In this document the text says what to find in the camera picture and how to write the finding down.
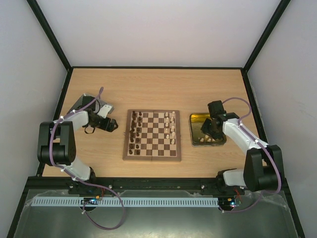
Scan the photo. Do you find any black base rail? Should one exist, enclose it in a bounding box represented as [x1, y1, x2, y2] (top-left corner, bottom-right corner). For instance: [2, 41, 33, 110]
[24, 176, 289, 196]

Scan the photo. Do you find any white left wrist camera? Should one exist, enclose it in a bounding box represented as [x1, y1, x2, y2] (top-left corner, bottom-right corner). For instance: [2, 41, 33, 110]
[97, 104, 114, 119]

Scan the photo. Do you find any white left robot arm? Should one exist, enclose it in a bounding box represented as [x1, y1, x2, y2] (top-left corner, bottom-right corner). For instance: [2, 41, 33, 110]
[37, 94, 118, 182]

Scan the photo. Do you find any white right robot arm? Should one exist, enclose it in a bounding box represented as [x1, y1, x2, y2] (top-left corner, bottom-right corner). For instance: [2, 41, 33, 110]
[201, 100, 284, 194]

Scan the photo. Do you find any gold metal tin tray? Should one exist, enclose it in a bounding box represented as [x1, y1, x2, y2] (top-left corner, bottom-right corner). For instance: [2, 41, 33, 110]
[189, 113, 227, 147]

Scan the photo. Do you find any slotted white cable duct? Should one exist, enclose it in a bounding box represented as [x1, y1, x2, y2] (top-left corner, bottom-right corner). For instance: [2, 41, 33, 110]
[31, 197, 218, 208]

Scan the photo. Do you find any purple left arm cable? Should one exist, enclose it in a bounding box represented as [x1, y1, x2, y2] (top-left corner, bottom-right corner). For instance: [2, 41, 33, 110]
[49, 86, 126, 230]

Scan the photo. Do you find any wooden chess board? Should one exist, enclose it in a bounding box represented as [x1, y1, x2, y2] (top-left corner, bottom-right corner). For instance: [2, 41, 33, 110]
[122, 109, 181, 162]

